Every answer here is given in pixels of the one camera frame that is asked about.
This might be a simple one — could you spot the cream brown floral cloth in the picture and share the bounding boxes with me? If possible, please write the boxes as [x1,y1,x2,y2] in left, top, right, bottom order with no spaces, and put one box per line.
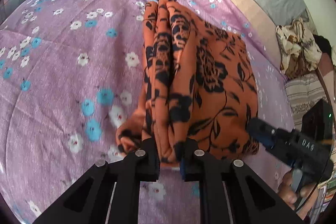
[276,18,322,80]

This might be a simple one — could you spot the purple floral bedspread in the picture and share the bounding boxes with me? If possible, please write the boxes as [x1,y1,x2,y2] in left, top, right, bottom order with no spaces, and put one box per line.
[1,0,294,223]

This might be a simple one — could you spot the pink bed sheet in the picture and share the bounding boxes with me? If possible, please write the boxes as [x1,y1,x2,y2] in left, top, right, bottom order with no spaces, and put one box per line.
[198,0,289,77]

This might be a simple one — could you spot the right hand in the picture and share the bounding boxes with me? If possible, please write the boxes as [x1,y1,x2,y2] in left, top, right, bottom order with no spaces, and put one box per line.
[278,171,319,219]

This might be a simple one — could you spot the striped pillow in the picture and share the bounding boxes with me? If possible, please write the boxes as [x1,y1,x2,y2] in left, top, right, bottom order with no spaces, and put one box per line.
[285,73,328,131]

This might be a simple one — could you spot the orange black floral garment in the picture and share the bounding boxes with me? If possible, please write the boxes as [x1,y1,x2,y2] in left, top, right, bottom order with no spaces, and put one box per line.
[116,0,259,165]

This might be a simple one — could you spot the dark cloth on headboard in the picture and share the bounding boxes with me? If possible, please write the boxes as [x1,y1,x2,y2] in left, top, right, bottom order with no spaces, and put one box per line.
[313,35,331,58]

